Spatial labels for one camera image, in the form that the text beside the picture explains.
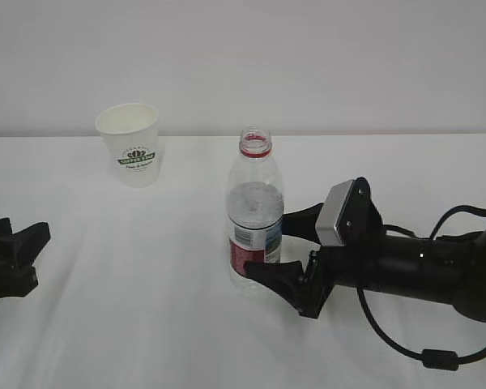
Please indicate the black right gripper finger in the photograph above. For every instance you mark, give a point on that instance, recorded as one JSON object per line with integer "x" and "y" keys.
{"x": 284, "y": 279}
{"x": 301, "y": 224}

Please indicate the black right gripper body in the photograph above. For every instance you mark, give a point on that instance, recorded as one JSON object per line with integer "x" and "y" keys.
{"x": 361, "y": 229}

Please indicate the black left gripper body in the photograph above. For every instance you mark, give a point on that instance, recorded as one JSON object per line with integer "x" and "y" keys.
{"x": 17, "y": 281}

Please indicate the clear plastic water bottle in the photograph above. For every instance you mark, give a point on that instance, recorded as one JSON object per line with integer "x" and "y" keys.
{"x": 254, "y": 207}

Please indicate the white paper coffee cup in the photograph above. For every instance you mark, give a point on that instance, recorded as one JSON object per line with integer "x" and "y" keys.
{"x": 130, "y": 133}

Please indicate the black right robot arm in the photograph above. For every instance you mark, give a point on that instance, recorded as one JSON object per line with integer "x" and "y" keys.
{"x": 448, "y": 267}

